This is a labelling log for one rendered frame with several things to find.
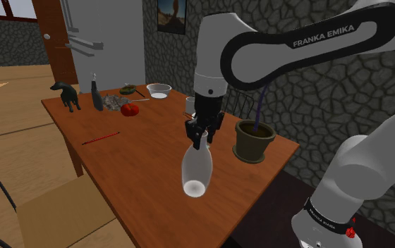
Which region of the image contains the red tomato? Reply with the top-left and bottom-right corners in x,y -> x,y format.
120,103 -> 140,118

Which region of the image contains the white fridge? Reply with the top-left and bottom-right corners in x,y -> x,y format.
59,0 -> 147,94

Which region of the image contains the dark slim bottle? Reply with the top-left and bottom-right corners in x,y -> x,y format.
90,72 -> 104,112

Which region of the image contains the white mug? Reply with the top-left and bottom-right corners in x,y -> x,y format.
185,96 -> 198,115

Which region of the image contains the black dog figure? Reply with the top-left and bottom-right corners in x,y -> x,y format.
49,81 -> 82,113

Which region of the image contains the tan cardboard box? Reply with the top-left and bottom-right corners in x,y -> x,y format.
16,173 -> 118,248

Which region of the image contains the framed wall picture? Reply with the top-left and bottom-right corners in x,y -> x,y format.
157,0 -> 188,35

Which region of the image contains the white bowl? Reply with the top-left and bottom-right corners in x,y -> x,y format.
146,83 -> 173,100

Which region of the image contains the red framed window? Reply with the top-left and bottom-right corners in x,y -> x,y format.
0,0 -> 39,24

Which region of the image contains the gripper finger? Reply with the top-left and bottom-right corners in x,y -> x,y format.
206,111 -> 226,145
184,116 -> 207,150

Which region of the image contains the brown wooden door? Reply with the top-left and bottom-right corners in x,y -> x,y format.
31,0 -> 80,86

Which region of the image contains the dark robot stand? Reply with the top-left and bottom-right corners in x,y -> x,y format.
231,169 -> 395,248

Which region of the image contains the green round dish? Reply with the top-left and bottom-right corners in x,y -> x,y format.
119,84 -> 138,96

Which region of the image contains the brown wooden table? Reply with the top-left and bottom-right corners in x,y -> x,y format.
41,83 -> 300,248

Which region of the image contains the grey crumpled cloth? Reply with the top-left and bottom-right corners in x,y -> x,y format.
101,94 -> 132,112

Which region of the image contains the red pencil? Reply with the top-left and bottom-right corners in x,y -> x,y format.
81,131 -> 121,146

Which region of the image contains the white glass bottle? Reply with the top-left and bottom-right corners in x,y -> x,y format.
181,130 -> 214,199

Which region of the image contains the olive pot with purple stem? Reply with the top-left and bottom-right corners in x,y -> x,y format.
232,84 -> 277,165

